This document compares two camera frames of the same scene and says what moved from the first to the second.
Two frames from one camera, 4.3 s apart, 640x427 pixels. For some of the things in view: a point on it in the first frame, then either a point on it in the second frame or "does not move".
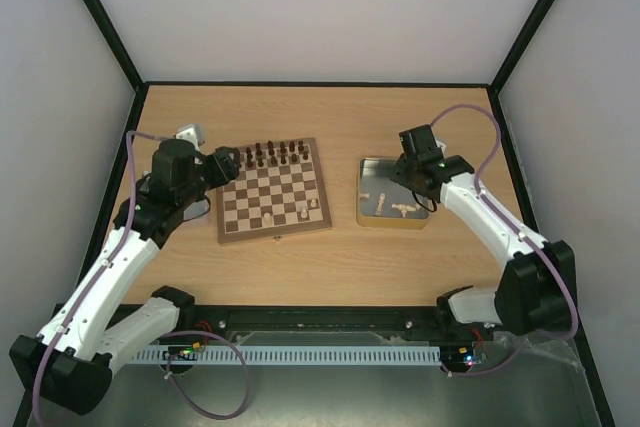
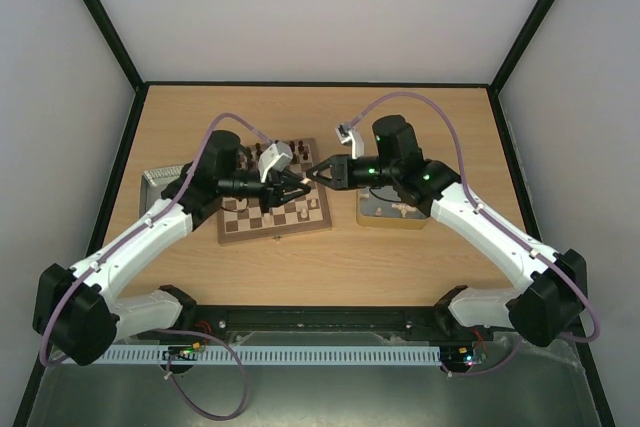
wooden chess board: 280,190 does not move
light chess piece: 268,220 does not move
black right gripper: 403,175 → 339,172
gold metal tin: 383,202 does not move
